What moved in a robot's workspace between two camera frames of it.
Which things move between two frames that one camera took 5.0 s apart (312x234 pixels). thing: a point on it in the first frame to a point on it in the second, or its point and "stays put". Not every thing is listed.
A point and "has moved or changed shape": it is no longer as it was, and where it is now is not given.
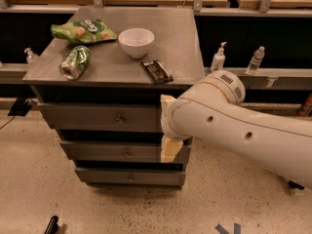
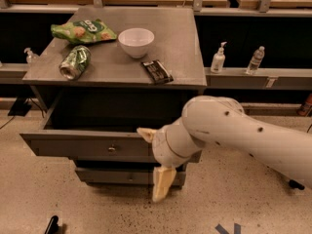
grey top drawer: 104,117 has moved or changed shape
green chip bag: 83,31 stays put
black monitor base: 20,106 stays put
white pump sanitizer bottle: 218,58 stays put
